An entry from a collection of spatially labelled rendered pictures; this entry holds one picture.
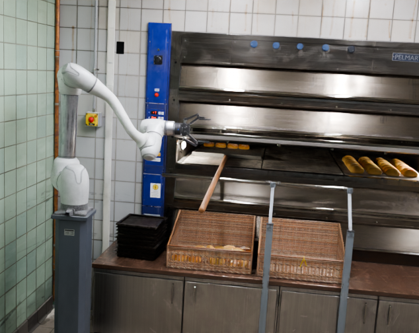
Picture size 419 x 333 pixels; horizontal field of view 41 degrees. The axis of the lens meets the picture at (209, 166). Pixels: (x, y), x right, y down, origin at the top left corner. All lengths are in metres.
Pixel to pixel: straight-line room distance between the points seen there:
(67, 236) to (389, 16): 2.46
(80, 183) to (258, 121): 1.36
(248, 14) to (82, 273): 2.00
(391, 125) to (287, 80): 0.76
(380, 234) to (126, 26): 2.29
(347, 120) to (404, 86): 0.43
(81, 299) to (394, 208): 2.16
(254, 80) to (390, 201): 1.25
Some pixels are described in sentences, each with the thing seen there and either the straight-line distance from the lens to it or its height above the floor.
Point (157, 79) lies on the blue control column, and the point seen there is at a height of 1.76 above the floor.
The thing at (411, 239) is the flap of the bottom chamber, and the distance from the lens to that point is 4.19.
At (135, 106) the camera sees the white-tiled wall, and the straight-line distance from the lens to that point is 4.06.
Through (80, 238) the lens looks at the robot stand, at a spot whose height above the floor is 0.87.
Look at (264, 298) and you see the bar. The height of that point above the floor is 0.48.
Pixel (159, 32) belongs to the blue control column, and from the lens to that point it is 3.99.
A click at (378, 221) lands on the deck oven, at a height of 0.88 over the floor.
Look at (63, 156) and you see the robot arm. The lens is 3.44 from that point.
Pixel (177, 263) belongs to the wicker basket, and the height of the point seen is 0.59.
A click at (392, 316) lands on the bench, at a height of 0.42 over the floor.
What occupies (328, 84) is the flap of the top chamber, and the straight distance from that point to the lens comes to 3.94.
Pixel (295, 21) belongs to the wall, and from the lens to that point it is 3.94.
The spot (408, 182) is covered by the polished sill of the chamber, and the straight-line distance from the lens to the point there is 4.09.
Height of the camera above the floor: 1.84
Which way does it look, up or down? 10 degrees down
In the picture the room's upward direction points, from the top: 3 degrees clockwise
